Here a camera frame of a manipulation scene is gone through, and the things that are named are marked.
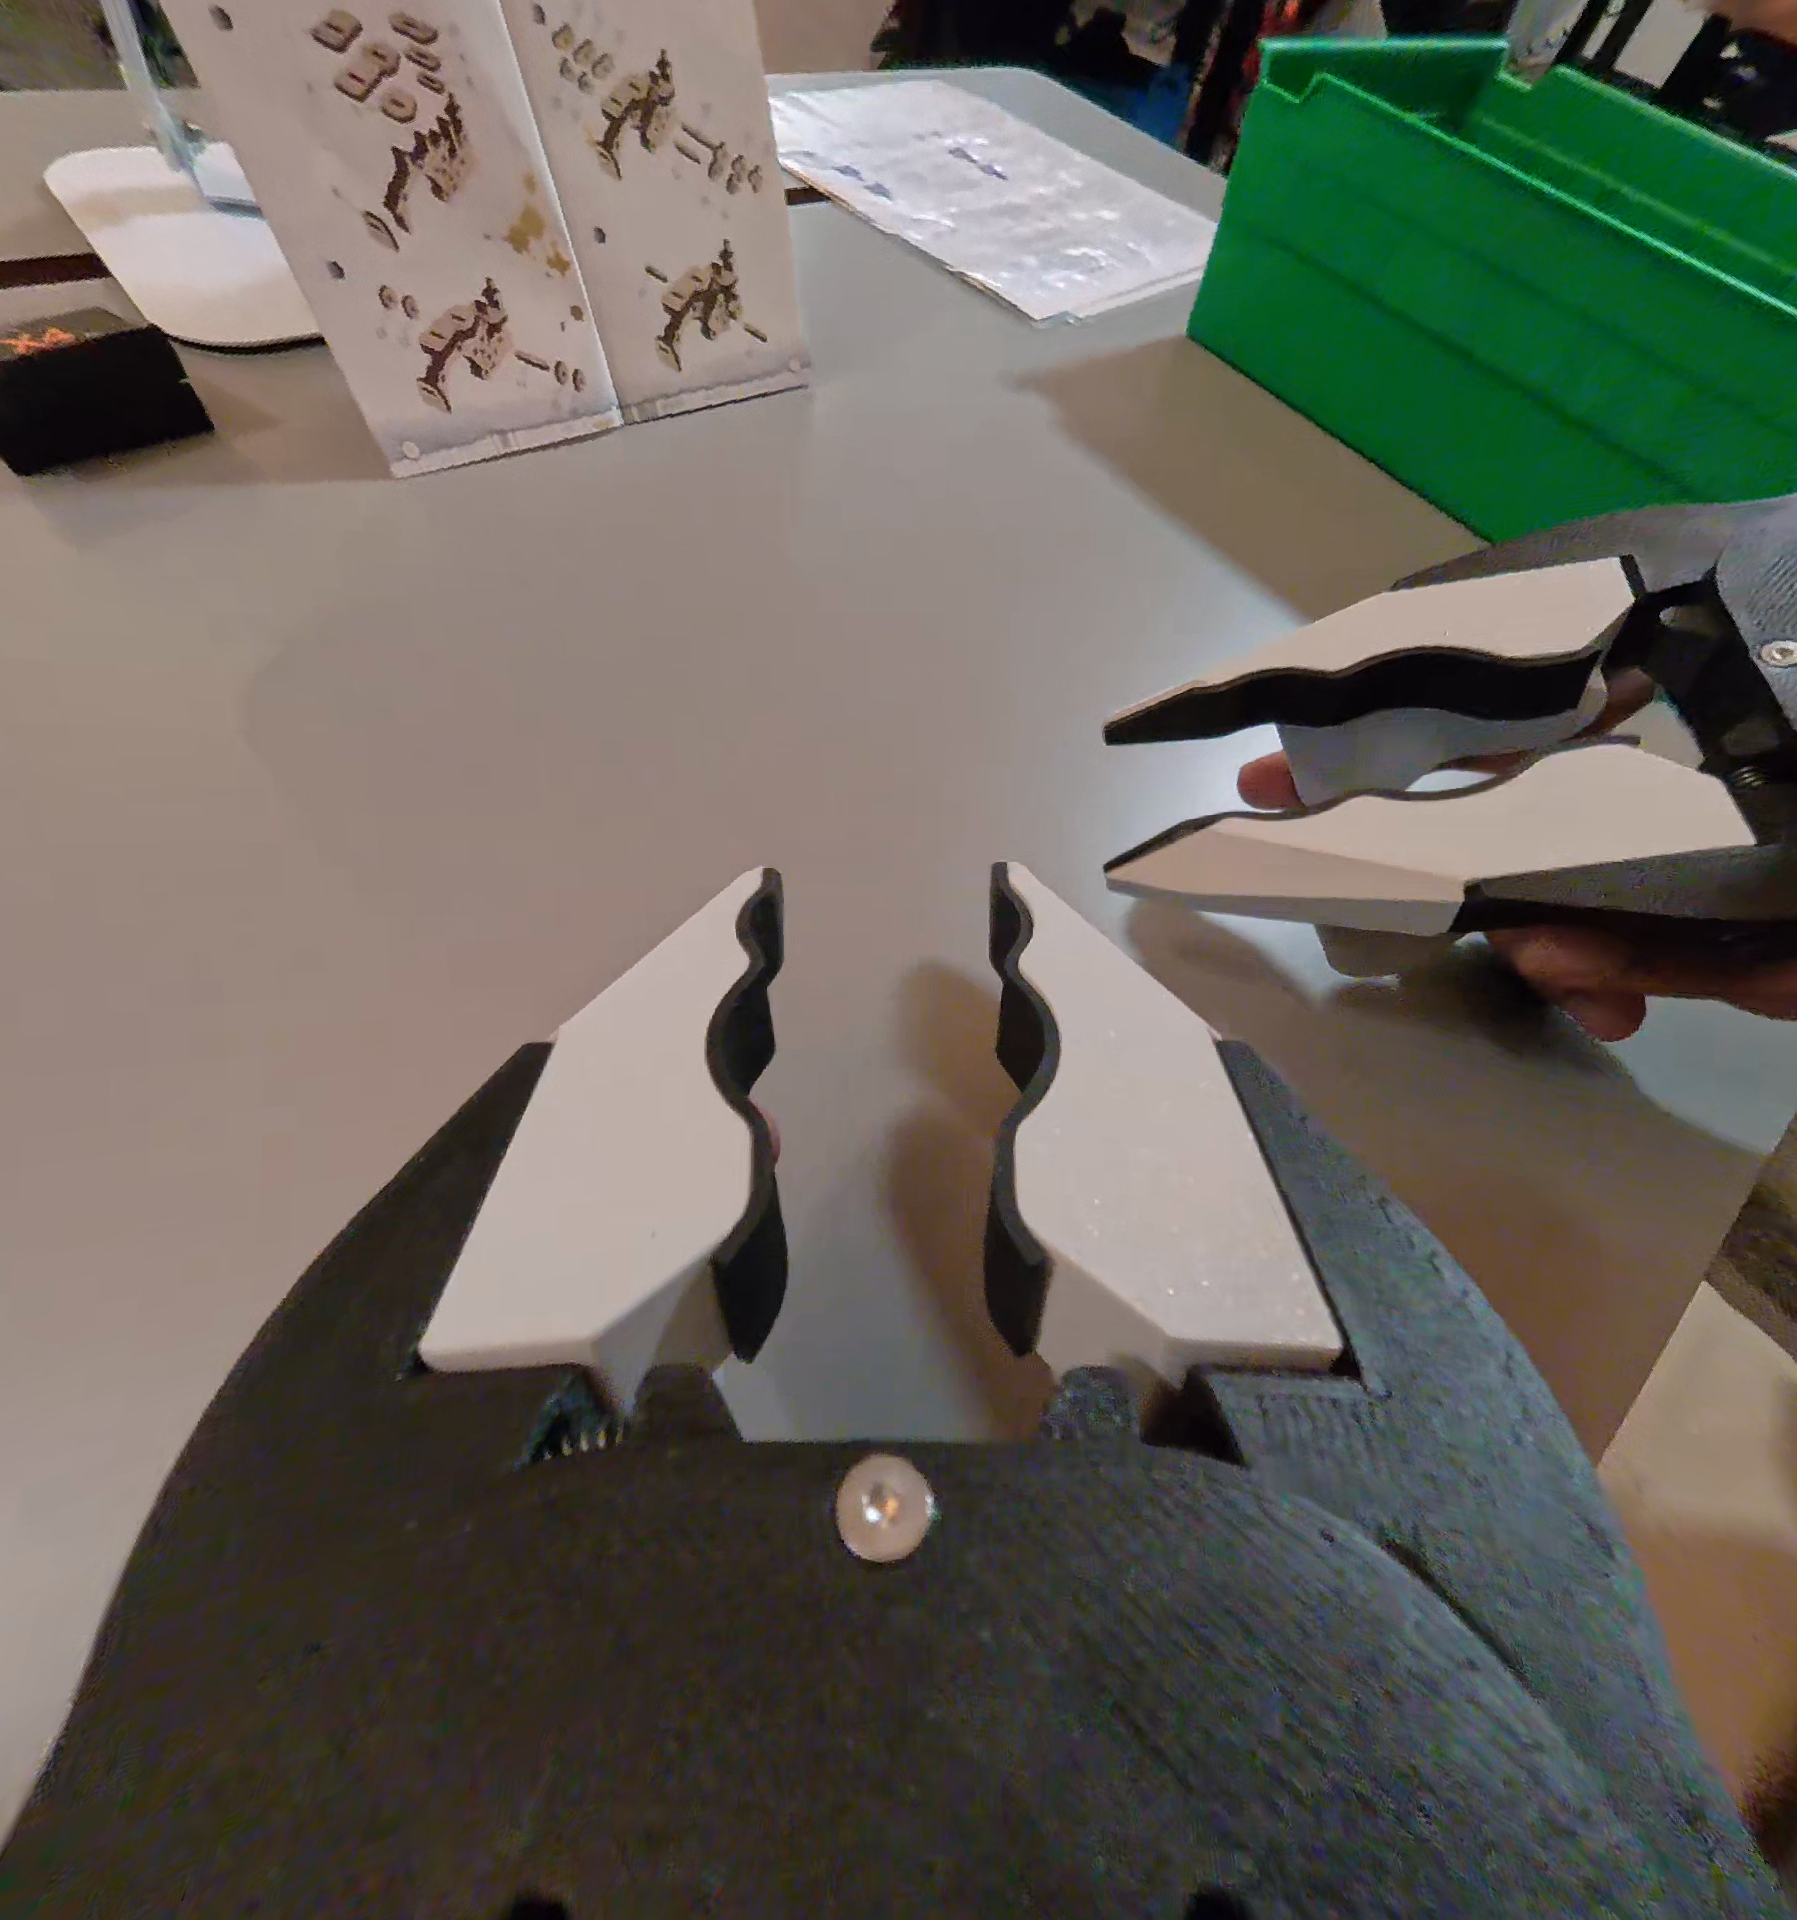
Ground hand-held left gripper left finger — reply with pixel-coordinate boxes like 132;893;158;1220
417;865;790;1421

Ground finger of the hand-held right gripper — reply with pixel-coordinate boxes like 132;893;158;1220
1102;743;1758;982
1102;558;1651;813

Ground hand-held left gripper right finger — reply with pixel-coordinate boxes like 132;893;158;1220
985;860;1345;1428

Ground person's right hand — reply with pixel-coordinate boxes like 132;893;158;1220
1236;667;1797;1042

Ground green plastic bin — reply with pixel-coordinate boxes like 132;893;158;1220
1187;34;1797;545

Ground crinkled clear plastic sheet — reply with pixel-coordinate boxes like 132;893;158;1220
766;79;1219;324

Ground person's beige trousers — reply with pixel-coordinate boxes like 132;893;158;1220
1595;1282;1797;1816

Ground small black box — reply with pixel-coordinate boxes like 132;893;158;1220
0;308;215;481

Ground printed assembly instruction booklet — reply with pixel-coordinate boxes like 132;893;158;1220
160;0;815;481

